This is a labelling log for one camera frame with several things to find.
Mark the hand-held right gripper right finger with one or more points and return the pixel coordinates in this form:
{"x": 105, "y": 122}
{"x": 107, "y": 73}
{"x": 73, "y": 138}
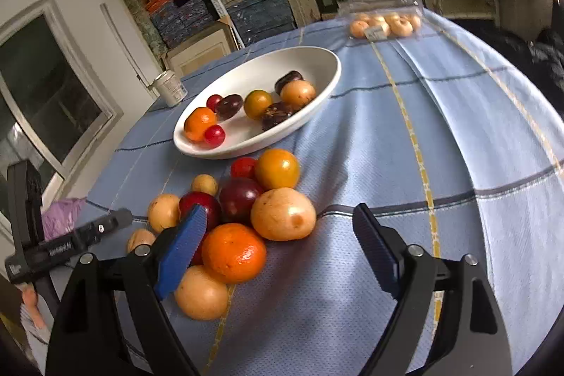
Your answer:
{"x": 374, "y": 248}

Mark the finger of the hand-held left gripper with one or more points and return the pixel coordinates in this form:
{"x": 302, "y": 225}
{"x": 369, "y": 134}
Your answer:
{"x": 103, "y": 227}

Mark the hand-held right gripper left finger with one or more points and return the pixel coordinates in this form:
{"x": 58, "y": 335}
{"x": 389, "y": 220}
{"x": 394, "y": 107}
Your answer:
{"x": 183, "y": 252}

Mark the tan round fruit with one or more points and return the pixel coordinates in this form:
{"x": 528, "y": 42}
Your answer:
{"x": 283, "y": 214}
{"x": 201, "y": 292}
{"x": 299, "y": 92}
{"x": 163, "y": 212}
{"x": 141, "y": 239}

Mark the orange mandarin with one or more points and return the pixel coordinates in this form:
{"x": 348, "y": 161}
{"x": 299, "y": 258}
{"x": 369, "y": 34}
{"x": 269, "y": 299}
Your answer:
{"x": 197, "y": 122}
{"x": 234, "y": 253}

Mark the dark red plum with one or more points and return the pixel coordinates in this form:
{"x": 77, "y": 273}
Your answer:
{"x": 238, "y": 197}
{"x": 198, "y": 200}

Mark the small brownish round fruit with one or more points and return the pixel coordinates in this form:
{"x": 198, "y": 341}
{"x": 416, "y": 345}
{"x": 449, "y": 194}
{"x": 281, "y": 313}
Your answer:
{"x": 204, "y": 185}

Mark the yellow-orange mandarin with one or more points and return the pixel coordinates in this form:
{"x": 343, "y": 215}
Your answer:
{"x": 277, "y": 169}

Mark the dark brown wrinkled fruit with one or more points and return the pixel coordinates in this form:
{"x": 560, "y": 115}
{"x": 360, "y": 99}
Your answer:
{"x": 287, "y": 79}
{"x": 229, "y": 106}

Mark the dark brown speckled fruit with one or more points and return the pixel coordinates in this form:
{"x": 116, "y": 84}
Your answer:
{"x": 277, "y": 116}

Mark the greenish yellow mandarin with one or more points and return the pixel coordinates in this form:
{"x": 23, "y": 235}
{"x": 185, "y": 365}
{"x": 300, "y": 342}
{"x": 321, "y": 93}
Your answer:
{"x": 258, "y": 103}

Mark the white ceramic plate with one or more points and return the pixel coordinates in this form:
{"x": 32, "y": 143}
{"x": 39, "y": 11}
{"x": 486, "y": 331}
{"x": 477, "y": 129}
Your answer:
{"x": 246, "y": 72}

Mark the group of small pale fruits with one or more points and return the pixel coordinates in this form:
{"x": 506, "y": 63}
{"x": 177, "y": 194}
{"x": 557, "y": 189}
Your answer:
{"x": 402, "y": 26}

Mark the person's left hand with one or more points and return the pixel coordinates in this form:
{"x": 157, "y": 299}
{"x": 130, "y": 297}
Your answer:
{"x": 33, "y": 305}

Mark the purple plastic bag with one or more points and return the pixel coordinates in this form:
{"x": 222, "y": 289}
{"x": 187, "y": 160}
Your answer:
{"x": 64, "y": 215}

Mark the blue checked tablecloth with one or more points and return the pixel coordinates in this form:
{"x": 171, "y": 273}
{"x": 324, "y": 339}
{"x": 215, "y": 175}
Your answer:
{"x": 440, "y": 182}

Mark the white drink can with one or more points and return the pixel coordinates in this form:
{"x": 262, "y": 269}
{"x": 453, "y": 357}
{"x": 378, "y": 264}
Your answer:
{"x": 169, "y": 89}

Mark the white framed window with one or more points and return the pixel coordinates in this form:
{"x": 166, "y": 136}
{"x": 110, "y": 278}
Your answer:
{"x": 44, "y": 85}

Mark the white leaning slat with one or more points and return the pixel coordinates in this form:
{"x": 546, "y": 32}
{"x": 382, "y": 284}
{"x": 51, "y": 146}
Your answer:
{"x": 127, "y": 45}

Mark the beige framed panel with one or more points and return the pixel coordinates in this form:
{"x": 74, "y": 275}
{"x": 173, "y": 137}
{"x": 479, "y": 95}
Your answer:
{"x": 202, "y": 50}

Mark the mottled green board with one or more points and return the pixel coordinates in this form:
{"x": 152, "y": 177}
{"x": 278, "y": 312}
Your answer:
{"x": 143, "y": 21}

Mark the clear plastic clamshell box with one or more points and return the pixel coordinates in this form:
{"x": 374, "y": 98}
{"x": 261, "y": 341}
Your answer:
{"x": 387, "y": 4}

